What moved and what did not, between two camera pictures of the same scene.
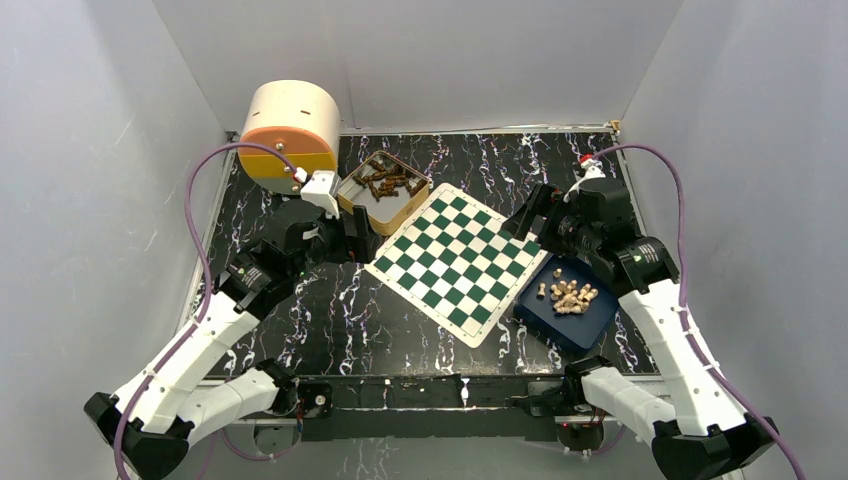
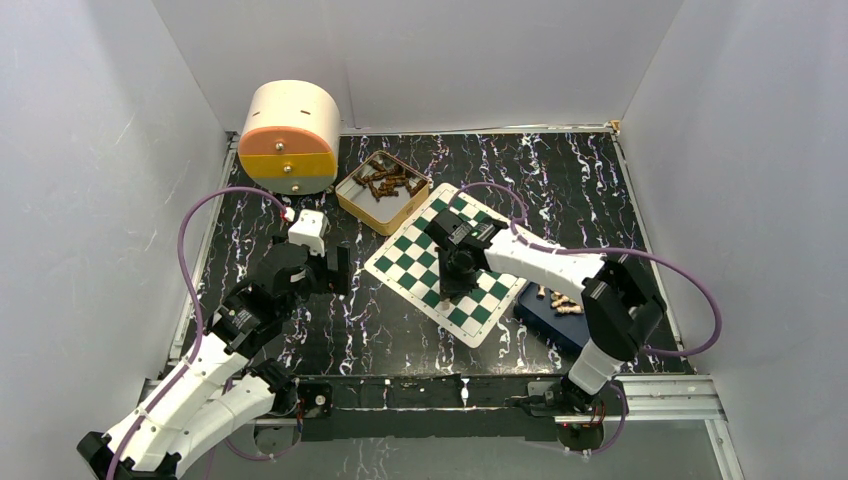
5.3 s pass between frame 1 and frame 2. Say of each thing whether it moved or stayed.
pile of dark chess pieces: stayed
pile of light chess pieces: stayed
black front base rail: stayed
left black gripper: moved
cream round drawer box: stayed
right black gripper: moved
